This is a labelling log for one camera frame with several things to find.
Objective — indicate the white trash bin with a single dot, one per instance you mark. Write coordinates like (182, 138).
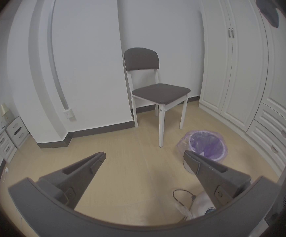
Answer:
(220, 157)

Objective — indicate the purple plastic bag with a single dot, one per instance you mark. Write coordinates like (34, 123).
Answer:
(207, 144)

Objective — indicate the white bedside table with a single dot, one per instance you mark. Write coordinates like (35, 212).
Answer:
(18, 132)
(4, 146)

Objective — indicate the white wardrobe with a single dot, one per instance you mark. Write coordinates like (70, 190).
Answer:
(236, 83)

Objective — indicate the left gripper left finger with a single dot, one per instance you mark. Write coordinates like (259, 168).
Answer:
(78, 179)

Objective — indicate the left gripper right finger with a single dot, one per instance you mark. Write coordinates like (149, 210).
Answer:
(219, 181)

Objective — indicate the clear plastic piece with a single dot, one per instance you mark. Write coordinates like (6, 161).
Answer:
(183, 210)

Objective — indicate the grey and white chair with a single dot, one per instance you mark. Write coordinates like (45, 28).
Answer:
(160, 92)

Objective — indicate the beige table lamp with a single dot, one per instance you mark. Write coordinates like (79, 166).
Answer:
(5, 110)

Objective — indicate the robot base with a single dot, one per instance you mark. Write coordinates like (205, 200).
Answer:
(202, 204)

